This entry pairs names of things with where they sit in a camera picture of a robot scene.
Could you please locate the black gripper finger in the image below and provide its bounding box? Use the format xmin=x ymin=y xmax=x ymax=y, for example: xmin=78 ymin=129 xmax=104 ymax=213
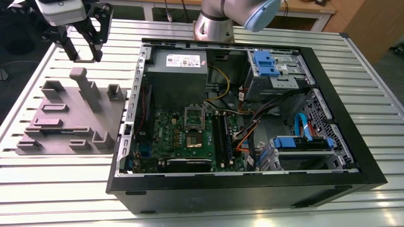
xmin=74 ymin=3 xmax=113 ymax=63
xmin=8 ymin=0 xmax=80 ymax=63

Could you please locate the grey parts rack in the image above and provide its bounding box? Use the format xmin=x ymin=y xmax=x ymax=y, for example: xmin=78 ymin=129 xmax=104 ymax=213
xmin=14 ymin=67 xmax=132 ymax=156

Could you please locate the grey power supply unit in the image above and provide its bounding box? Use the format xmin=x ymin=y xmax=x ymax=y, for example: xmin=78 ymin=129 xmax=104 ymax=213
xmin=142 ymin=49 xmax=209 ymax=106

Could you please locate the RAM stick on rack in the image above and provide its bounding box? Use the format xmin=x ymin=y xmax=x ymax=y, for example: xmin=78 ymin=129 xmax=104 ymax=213
xmin=26 ymin=127 xmax=89 ymax=133

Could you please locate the green Dell motherboard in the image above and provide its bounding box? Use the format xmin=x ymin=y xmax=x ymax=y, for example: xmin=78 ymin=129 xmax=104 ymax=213
xmin=150 ymin=110 xmax=249 ymax=173

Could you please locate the metal socket cover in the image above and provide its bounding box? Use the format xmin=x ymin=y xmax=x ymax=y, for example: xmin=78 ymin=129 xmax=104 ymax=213
xmin=184 ymin=105 xmax=206 ymax=131

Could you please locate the blue plastic drive latch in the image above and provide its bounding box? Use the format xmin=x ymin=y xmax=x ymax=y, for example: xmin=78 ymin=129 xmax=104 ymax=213
xmin=252 ymin=51 xmax=281 ymax=78

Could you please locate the black RAM slot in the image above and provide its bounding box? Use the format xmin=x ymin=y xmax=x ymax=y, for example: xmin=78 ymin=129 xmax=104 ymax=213
xmin=218 ymin=113 xmax=230 ymax=166
xmin=210 ymin=112 xmax=224 ymax=166
xmin=214 ymin=113 xmax=226 ymax=166

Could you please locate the metal drive cage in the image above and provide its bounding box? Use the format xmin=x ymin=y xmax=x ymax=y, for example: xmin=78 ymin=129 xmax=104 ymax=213
xmin=244 ymin=49 xmax=316 ymax=102

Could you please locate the black graphics card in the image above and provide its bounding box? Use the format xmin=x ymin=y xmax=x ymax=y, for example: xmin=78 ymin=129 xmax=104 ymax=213
xmin=165 ymin=157 xmax=212 ymax=173

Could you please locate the wooden desk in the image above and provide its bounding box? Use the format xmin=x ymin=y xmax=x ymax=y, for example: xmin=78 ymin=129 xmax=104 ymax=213
xmin=277 ymin=0 xmax=338 ymax=31

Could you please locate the hard disk in blue carrier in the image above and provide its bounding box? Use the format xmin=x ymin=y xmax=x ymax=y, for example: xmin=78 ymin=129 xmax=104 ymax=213
xmin=273 ymin=136 xmax=334 ymax=152

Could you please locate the black PC case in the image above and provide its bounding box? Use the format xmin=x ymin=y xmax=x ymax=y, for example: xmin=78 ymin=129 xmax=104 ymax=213
xmin=105 ymin=37 xmax=388 ymax=215

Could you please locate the wooden cabinet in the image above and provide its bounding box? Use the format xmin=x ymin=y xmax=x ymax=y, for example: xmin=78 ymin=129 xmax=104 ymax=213
xmin=342 ymin=0 xmax=404 ymax=64

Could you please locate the metal disk bay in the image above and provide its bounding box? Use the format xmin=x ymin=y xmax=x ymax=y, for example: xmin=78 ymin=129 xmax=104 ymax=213
xmin=268 ymin=139 xmax=358 ymax=171

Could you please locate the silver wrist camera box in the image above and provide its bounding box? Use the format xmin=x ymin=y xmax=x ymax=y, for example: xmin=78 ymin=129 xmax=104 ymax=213
xmin=34 ymin=0 xmax=88 ymax=26

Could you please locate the yellow wire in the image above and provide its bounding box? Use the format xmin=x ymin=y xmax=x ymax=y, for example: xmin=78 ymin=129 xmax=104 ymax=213
xmin=204 ymin=65 xmax=230 ymax=102

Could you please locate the black cable bundle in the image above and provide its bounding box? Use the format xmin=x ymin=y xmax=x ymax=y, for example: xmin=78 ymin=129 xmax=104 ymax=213
xmin=252 ymin=88 xmax=316 ymax=123

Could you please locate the blue SATA wire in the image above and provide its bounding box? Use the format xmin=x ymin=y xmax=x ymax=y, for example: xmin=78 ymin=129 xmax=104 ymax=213
xmin=293 ymin=113 xmax=316 ymax=142

